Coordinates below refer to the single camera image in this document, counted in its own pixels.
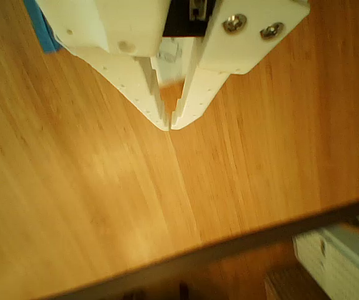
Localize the white louvred wall heater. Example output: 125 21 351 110
291 224 359 300

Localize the blue tape square target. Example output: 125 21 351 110
23 0 62 54

